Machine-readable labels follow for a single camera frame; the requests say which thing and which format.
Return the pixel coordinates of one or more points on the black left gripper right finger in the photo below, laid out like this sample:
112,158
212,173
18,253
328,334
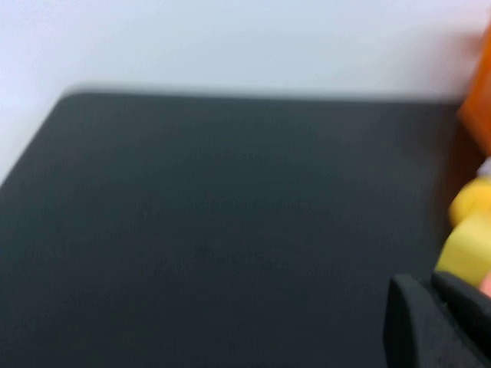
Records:
472,318

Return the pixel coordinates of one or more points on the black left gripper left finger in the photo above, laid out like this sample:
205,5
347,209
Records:
418,333

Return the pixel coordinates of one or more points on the orange plastic cutlery holder crate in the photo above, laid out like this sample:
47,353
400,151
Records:
479,96

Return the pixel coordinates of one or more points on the yellow foam cube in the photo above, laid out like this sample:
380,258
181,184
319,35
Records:
468,253

